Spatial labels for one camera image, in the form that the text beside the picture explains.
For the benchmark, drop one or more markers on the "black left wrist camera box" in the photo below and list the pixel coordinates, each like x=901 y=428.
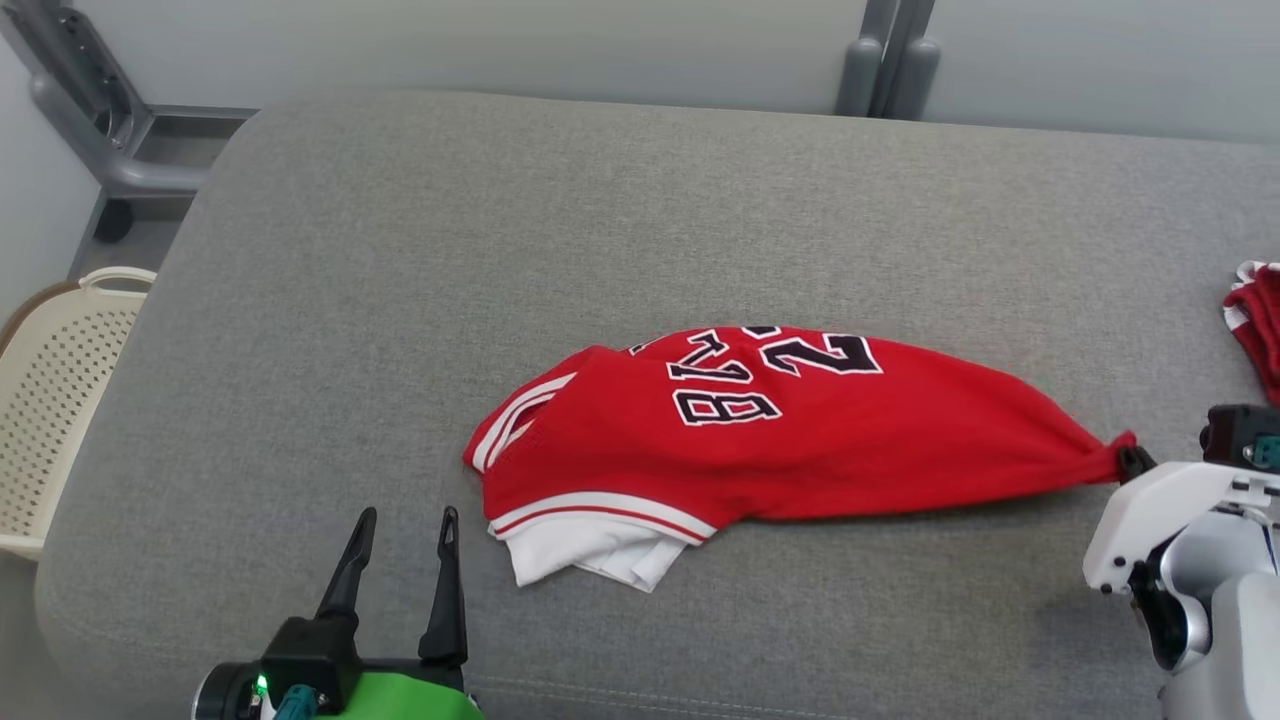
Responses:
x=310 y=660

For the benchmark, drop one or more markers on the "red basketball shorts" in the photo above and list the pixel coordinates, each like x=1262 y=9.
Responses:
x=1260 y=330

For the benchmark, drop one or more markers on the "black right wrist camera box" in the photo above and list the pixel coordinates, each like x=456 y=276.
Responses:
x=1230 y=435

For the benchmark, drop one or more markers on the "teal right camera connector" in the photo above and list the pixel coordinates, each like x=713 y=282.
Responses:
x=1268 y=452

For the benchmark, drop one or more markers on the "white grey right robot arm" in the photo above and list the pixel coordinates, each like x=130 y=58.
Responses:
x=1230 y=620

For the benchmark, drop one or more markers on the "red numbered basketball jersey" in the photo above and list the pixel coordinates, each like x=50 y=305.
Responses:
x=800 y=450

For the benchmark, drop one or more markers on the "teal camera connector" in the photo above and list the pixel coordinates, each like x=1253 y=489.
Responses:
x=295 y=705
x=1268 y=452

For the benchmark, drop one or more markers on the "grey upright posts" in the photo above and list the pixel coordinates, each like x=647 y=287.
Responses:
x=890 y=60

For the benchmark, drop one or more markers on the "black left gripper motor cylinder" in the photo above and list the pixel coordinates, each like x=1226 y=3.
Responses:
x=225 y=695

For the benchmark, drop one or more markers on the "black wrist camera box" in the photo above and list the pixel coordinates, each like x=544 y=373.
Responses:
x=1230 y=435
x=310 y=660

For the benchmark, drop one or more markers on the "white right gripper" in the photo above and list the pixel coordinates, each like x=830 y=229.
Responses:
x=1150 y=510

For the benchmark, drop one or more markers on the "cream perforated laundry basket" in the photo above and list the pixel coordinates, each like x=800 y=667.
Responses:
x=50 y=400

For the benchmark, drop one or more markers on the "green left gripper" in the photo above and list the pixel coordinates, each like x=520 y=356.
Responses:
x=410 y=700

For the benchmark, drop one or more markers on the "grey metal frame with caster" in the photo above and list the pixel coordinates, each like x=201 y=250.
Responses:
x=120 y=170

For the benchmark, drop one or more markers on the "teal left camera connector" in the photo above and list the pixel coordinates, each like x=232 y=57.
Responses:
x=295 y=705

